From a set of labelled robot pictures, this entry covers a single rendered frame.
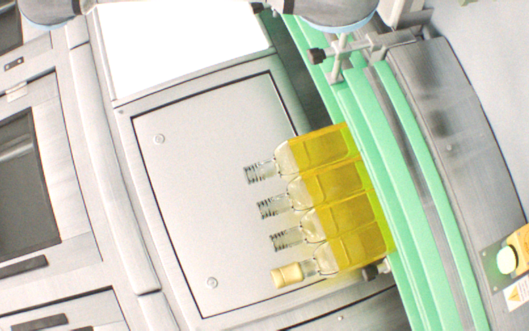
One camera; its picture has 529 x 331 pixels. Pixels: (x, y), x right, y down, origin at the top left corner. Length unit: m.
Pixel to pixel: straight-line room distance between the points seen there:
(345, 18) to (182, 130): 0.55
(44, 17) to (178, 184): 0.53
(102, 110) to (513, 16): 0.86
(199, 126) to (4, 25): 0.62
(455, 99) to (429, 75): 0.06
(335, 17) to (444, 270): 0.41
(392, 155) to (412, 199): 0.07
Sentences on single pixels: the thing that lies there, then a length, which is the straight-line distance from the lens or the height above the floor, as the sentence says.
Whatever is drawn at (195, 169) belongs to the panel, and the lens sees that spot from 1.38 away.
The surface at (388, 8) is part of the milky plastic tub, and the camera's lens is 1.28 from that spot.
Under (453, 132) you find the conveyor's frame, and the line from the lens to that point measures 1.16.
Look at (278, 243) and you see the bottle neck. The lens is 1.20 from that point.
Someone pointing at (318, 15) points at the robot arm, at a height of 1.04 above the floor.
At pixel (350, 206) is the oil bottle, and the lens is 1.21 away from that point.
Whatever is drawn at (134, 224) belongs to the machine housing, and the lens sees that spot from 1.36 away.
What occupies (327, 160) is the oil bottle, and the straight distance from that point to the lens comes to 1.23.
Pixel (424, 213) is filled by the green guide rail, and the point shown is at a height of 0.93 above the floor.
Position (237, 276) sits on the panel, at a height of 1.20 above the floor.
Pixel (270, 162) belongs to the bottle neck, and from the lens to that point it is 1.24.
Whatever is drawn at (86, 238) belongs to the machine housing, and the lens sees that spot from 1.41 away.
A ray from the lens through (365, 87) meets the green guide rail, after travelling 1.17.
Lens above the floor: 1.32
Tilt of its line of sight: 10 degrees down
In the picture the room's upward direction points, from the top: 109 degrees counter-clockwise
